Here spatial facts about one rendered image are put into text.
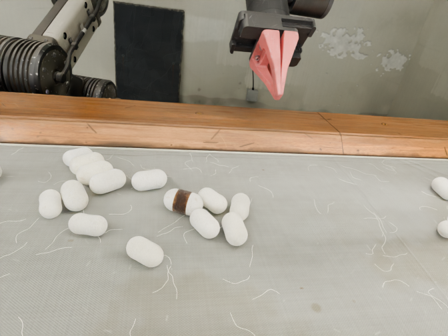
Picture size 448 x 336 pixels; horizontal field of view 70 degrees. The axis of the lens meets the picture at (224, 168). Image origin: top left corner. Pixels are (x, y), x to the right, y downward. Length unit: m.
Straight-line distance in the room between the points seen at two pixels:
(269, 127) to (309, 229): 0.19
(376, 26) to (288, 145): 2.19
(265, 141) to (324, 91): 2.15
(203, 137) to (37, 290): 0.26
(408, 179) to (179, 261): 0.34
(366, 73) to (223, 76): 1.06
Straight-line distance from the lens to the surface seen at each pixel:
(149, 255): 0.25
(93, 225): 0.28
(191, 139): 0.43
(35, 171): 0.39
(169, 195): 0.30
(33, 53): 0.71
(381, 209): 0.40
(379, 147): 0.54
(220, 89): 2.41
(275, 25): 0.43
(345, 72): 2.60
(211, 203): 0.30
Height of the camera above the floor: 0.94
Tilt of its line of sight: 30 degrees down
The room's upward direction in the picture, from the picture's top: 8 degrees clockwise
